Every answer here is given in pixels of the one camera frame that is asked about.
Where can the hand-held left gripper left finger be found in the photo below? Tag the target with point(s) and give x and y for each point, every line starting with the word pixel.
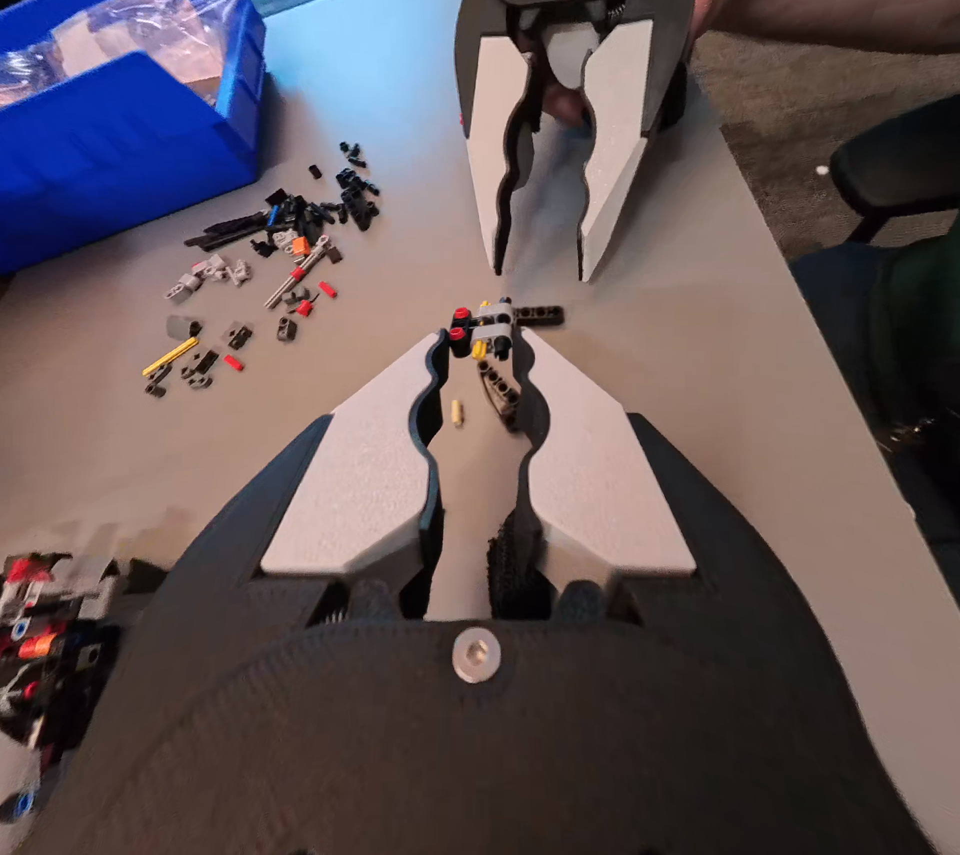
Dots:
pixel 352 495

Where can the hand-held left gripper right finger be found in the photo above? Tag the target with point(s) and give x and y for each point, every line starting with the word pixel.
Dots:
pixel 607 495

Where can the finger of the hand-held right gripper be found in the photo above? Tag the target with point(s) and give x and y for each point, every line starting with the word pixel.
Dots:
pixel 622 120
pixel 491 120

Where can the black lego subassembly red pins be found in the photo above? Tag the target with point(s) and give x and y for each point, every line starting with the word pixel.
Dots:
pixel 487 330

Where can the tan lego pin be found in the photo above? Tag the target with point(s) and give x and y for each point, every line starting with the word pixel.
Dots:
pixel 457 412

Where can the black curved lego panel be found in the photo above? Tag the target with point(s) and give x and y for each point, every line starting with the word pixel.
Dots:
pixel 501 394

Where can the scattered loose lego pieces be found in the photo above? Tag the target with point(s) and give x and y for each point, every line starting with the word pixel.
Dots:
pixel 300 232

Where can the partly built lego car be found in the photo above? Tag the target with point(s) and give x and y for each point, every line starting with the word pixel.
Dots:
pixel 52 630

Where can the person's right hand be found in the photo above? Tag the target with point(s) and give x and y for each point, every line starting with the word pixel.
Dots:
pixel 566 105

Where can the black office chair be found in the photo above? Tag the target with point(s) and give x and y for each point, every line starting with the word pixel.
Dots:
pixel 900 157

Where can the clear plastic parts bags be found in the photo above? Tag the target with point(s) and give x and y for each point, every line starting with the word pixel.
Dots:
pixel 135 37

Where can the blue plastic parts bin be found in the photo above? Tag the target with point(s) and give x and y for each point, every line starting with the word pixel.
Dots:
pixel 112 157

